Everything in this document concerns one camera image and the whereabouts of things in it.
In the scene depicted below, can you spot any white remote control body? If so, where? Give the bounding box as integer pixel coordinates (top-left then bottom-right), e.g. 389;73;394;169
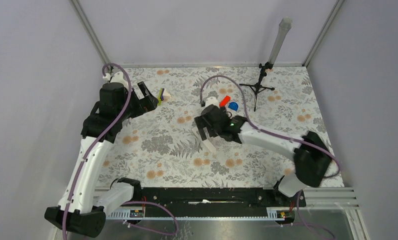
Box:
192;127;216;153

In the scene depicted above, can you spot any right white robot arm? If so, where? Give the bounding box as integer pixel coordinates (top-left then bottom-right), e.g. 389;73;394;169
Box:
194;104;332;206

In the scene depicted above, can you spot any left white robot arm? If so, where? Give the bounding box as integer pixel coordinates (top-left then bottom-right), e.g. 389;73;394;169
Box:
44;81;158;238

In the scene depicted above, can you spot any red plastic block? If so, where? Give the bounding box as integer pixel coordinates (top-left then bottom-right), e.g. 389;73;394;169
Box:
219;95;231;108

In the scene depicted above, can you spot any small yellow object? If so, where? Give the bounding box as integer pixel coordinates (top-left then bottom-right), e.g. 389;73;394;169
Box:
158;88;165;106

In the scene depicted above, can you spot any blue plastic cap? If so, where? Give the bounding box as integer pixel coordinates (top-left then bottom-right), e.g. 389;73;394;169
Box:
228;101;239;112

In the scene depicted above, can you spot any small white block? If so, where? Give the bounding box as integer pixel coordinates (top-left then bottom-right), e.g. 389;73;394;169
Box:
162;90;171;101

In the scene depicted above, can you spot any floral patterned table mat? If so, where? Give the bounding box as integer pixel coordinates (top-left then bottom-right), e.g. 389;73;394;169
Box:
97;67;345;189

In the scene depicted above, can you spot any black mini tripod stand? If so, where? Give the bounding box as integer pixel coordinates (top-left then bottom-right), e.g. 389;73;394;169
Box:
240;61;275;111

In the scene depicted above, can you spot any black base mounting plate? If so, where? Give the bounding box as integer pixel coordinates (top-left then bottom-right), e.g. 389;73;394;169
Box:
123;187;306;213

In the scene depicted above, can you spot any grey tube on tripod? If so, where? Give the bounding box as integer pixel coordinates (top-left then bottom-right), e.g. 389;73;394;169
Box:
268;17;293;69

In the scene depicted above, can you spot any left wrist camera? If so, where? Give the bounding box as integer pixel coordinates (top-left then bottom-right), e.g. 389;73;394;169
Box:
102;71;128;88

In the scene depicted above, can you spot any slotted cable duct rail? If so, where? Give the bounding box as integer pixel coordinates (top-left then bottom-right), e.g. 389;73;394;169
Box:
106;207;286;221

